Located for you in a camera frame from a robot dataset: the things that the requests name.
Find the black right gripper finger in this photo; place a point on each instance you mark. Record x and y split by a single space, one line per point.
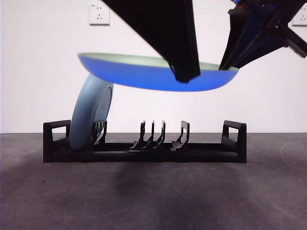
231 38
256 45

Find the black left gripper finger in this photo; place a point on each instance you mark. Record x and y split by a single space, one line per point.
168 28

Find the pale green plate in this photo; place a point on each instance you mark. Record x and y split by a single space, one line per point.
144 79

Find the light blue plate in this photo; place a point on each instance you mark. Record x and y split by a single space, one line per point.
84 115

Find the black plastic plate rack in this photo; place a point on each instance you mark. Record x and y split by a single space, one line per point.
144 157

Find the white wall socket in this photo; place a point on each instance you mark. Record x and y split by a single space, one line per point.
99 14
301 20

